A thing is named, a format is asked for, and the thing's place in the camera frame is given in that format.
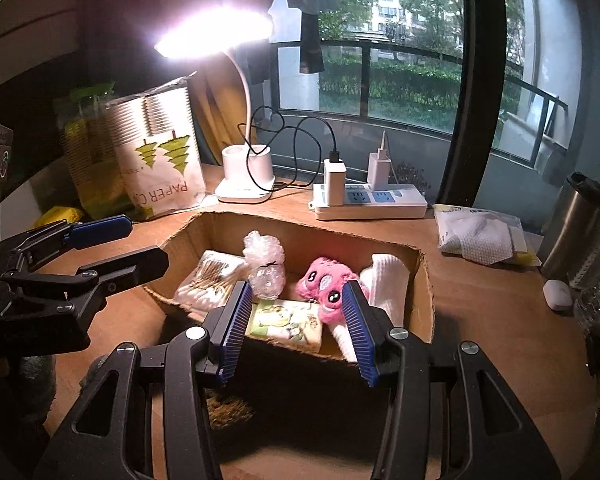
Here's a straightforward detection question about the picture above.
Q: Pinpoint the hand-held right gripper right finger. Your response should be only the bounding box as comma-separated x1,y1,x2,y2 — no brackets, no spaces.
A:
342,281,562,480

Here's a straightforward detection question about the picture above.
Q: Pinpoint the black charging cable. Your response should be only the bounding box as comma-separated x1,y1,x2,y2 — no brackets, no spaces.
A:
236,105,340,195

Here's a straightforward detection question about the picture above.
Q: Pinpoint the white perforated holder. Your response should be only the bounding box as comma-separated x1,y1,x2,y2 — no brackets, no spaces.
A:
569,230,600,291

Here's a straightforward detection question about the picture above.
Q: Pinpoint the person's left forearm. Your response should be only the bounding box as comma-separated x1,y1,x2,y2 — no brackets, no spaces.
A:
20,354,57,433

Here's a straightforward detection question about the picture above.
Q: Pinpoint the pink plush toy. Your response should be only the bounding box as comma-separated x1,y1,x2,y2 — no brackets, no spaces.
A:
295,255,362,332

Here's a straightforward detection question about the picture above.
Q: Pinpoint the cotton swab bag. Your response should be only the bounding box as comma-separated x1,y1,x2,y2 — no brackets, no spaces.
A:
174,249,247,312

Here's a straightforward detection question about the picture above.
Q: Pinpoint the white waffle towel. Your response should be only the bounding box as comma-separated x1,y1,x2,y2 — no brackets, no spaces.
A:
330,252,412,363

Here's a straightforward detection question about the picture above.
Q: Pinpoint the white charger with black cable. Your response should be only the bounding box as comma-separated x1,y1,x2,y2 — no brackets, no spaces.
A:
323,157,347,207

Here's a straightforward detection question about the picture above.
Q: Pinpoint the white power strip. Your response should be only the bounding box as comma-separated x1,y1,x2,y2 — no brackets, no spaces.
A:
307,183,429,222

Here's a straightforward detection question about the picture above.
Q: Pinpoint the packet of white cloths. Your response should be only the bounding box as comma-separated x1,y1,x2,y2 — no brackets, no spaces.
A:
433,203,542,268

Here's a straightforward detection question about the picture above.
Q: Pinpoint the green and yellow bag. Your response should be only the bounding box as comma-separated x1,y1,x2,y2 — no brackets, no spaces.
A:
54,80,132,217

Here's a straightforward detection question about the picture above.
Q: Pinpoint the clear plastic bag bundle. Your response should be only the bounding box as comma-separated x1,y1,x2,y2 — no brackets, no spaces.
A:
242,230,287,302

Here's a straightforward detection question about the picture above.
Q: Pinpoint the cardboard box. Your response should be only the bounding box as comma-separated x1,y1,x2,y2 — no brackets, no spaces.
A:
144,210,437,362

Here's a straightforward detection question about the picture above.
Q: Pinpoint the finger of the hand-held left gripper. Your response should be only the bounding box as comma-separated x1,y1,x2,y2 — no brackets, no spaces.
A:
2,214,134,272
0,245,170,312

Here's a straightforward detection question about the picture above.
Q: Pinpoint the cartoon print tissue pack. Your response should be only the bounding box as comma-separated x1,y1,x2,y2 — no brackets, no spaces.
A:
244,299,325,357

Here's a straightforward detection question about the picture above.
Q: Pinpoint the small yellow packet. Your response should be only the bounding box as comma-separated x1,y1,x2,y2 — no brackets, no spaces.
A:
34,205,84,229

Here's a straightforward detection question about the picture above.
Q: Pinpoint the brown curtain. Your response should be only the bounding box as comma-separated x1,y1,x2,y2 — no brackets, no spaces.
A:
192,52,248,167

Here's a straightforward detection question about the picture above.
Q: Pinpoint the paper cup pack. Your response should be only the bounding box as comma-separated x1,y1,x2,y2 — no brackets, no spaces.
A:
105,77,207,220

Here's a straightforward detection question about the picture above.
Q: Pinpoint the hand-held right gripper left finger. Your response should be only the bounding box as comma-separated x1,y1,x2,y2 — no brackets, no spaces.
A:
40,281,254,480

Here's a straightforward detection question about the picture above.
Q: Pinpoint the dark window frame post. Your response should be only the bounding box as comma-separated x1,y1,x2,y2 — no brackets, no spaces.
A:
439,0,507,211

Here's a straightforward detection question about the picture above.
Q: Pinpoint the balcony railing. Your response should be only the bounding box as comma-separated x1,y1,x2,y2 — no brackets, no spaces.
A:
270,39,571,171

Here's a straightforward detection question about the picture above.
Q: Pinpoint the hanging dark garment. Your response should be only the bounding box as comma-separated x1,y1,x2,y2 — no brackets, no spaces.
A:
274,0,342,75

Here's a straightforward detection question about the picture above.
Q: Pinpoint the clear water bottle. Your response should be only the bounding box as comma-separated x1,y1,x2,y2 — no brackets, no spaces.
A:
574,259,600,337

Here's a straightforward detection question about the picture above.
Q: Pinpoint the white earbuds case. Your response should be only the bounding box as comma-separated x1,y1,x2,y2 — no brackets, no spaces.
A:
543,279,574,312

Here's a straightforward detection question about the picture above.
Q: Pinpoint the steel tumbler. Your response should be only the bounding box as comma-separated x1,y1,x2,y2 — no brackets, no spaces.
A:
539,172,600,282

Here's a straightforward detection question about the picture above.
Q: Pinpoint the white desk lamp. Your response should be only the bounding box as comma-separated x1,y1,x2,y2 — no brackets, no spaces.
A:
153,5,277,206

